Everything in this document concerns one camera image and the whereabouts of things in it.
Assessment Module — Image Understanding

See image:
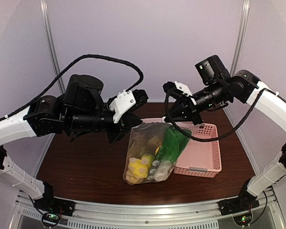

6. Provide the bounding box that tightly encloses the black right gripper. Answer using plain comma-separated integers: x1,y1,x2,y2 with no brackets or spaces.
165,79,227,125

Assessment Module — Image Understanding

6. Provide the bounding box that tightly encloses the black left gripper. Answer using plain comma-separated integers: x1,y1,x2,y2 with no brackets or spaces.
66,96,142,143

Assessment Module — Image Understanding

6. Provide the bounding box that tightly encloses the green bok choy toy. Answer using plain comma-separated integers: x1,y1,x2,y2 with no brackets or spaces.
154,126,190,182

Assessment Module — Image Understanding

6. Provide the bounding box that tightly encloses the clear zip top bag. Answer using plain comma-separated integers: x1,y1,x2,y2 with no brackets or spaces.
122,116,193,186

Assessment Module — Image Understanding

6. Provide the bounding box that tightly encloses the yellow lemon toy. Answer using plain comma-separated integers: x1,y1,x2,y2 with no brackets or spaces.
141,154,155,167
126,158,148,185

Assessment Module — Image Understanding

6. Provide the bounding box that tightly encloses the pink plastic basket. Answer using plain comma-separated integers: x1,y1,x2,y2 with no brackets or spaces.
142,118,222,179

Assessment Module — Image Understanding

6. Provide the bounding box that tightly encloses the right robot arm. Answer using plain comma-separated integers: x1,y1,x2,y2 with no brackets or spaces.
163,55,286,211

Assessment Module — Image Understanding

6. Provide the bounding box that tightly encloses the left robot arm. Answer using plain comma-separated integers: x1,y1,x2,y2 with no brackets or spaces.
0,74,148,212

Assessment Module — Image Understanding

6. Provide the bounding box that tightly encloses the right round circuit board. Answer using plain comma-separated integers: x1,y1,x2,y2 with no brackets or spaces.
233,212,253,227

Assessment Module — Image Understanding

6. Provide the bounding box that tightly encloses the round circuit board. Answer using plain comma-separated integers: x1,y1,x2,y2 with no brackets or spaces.
41,212,61,228
233,212,253,227

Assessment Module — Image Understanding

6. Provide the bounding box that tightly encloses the left round circuit board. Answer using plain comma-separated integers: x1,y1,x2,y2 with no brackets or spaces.
41,212,61,228

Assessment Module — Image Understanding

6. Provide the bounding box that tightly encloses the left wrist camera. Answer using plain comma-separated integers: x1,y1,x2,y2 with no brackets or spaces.
108,89,148,124

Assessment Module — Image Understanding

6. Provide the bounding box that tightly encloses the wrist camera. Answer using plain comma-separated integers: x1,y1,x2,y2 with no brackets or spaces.
163,81,197,105
108,89,148,124

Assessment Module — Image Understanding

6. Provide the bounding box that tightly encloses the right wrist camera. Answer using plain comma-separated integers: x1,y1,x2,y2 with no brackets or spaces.
163,81,197,105

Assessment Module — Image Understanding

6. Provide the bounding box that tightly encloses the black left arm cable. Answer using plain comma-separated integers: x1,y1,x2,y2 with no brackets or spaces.
0,54,144,126

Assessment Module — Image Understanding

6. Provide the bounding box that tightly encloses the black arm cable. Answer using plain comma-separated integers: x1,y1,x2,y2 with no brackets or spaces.
164,88,270,142
0,54,144,126

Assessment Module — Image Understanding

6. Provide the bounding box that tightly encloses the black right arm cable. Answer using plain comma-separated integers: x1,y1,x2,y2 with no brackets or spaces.
164,88,270,142

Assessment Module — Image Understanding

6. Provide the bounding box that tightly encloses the right aluminium frame post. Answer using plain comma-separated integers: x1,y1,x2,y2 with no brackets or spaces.
230,0,250,75

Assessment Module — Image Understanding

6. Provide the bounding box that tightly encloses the aluminium frame post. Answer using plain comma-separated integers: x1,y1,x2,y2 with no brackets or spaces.
230,0,250,75
39,0,66,94

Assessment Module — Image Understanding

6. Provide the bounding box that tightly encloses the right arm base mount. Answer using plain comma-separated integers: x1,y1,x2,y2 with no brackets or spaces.
218,197,260,216

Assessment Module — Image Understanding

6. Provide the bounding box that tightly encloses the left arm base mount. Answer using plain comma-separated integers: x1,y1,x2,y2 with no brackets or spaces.
34,198,75,217

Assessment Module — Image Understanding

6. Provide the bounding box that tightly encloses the front aluminium rail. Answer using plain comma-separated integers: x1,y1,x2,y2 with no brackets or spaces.
7,189,286,229

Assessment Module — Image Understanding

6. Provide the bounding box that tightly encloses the left aluminium frame post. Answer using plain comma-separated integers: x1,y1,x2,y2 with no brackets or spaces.
39,0,66,94

